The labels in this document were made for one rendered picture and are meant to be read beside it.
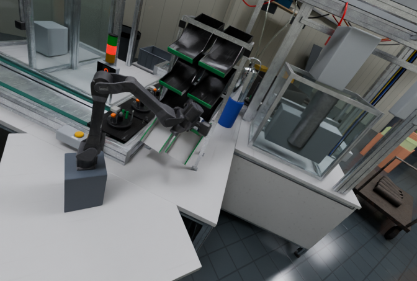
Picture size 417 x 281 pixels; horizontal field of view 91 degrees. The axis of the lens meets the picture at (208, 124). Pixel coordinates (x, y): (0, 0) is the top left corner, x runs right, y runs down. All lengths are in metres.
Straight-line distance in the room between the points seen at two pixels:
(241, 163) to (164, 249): 1.01
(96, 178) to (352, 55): 1.64
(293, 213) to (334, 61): 1.29
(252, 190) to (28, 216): 1.52
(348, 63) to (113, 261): 1.70
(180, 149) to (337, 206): 1.43
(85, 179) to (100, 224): 0.22
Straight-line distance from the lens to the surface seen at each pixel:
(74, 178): 0.92
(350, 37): 1.70
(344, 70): 1.73
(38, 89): 1.72
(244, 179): 1.89
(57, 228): 1.05
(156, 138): 1.19
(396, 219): 3.75
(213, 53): 1.03
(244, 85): 1.76
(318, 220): 2.21
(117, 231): 1.03
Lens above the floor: 1.76
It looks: 29 degrees down
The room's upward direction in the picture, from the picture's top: 24 degrees clockwise
